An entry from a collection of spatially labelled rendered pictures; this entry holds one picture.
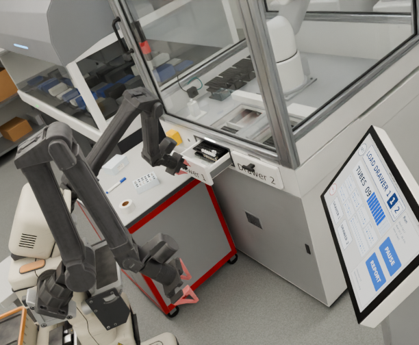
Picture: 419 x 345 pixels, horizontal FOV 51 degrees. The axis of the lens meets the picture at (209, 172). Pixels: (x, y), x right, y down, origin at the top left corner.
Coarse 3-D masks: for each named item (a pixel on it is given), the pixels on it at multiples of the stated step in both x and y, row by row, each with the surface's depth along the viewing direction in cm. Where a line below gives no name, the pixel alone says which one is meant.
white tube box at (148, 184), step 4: (144, 176) 231; (148, 176) 230; (152, 176) 229; (136, 180) 230; (140, 180) 229; (144, 180) 228; (148, 180) 227; (152, 180) 226; (156, 180) 226; (136, 184) 227; (144, 184) 225; (148, 184) 225; (152, 184) 226; (156, 184) 227; (136, 188) 224; (140, 188) 225; (144, 188) 226; (148, 188) 227; (140, 192) 226
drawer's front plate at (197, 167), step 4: (172, 152) 216; (184, 156) 209; (188, 160) 205; (192, 160) 204; (192, 164) 204; (196, 164) 200; (200, 164) 199; (188, 168) 210; (192, 168) 206; (196, 168) 203; (200, 168) 199; (204, 168) 196; (188, 172) 214; (192, 172) 209; (196, 172) 206; (200, 172) 202; (204, 172) 199; (208, 172) 198; (192, 176) 212; (200, 176) 205; (204, 176) 201; (208, 176) 199; (200, 180) 208; (208, 180) 200; (208, 184) 203; (212, 184) 202
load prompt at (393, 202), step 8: (368, 152) 131; (376, 152) 128; (368, 160) 130; (376, 160) 126; (368, 168) 128; (376, 168) 125; (384, 168) 121; (376, 176) 124; (384, 176) 120; (376, 184) 122; (384, 184) 119; (392, 184) 115; (384, 192) 117; (392, 192) 114; (384, 200) 116; (392, 200) 113; (400, 200) 110; (392, 208) 112; (400, 208) 109; (392, 216) 111
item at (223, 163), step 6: (192, 144) 222; (186, 150) 220; (192, 150) 222; (186, 156) 221; (192, 156) 223; (198, 156) 223; (228, 156) 205; (210, 162) 215; (216, 162) 202; (222, 162) 204; (228, 162) 206; (210, 168) 201; (216, 168) 203; (222, 168) 205; (210, 174) 201; (216, 174) 204
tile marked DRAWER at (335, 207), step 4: (336, 196) 141; (336, 200) 140; (332, 204) 142; (336, 204) 139; (332, 208) 141; (336, 208) 138; (340, 208) 136; (332, 212) 140; (336, 212) 138; (340, 212) 135; (336, 216) 137; (340, 216) 134; (336, 220) 136; (336, 224) 135
